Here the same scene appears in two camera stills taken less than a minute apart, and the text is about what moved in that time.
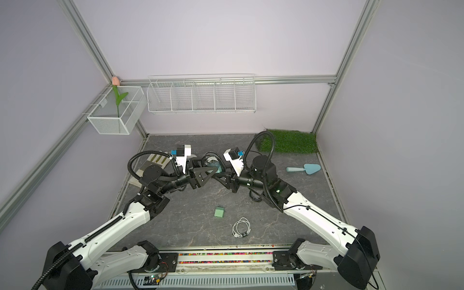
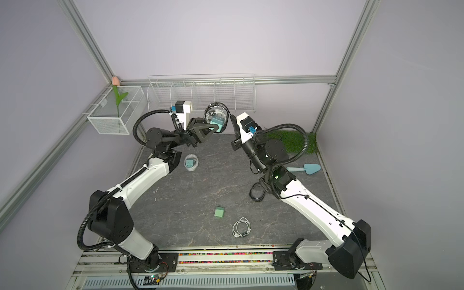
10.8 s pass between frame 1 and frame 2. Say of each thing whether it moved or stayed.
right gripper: moved
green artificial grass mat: stayed
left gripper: moved
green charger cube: stayed
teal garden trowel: stayed
